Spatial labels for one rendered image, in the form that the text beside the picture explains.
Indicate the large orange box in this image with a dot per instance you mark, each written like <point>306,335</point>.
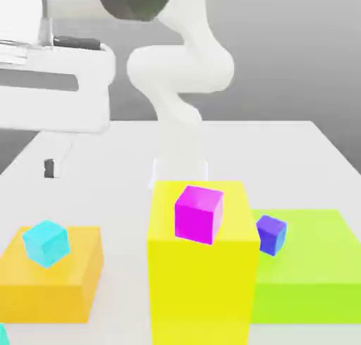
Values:
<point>42,297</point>

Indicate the large lime green box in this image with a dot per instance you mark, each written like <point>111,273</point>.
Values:
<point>310,266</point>

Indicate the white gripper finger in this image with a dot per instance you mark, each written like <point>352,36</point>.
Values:
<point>49,168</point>

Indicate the small teal cube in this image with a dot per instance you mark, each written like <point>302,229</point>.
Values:
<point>2,336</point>

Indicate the large yellow box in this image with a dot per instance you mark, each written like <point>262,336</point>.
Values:
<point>203,288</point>

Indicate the small blue cube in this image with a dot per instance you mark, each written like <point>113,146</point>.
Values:
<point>270,236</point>

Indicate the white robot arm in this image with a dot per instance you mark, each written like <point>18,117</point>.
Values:
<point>183,65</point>

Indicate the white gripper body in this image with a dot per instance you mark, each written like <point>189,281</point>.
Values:
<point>93,105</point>

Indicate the small magenta cube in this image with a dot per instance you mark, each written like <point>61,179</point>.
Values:
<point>197,218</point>

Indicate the small cyan cube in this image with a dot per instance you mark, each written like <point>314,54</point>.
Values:
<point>46,243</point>

